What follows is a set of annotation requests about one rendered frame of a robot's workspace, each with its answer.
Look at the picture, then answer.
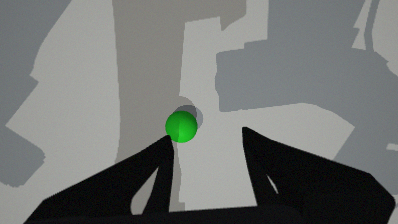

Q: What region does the green ball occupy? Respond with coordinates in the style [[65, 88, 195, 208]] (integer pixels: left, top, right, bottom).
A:
[[165, 111, 198, 143]]

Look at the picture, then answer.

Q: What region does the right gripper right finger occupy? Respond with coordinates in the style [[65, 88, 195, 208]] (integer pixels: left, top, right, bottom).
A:
[[242, 127, 396, 224]]

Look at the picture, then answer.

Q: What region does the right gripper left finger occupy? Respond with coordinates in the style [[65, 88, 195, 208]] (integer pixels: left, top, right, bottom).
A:
[[23, 135, 174, 224]]

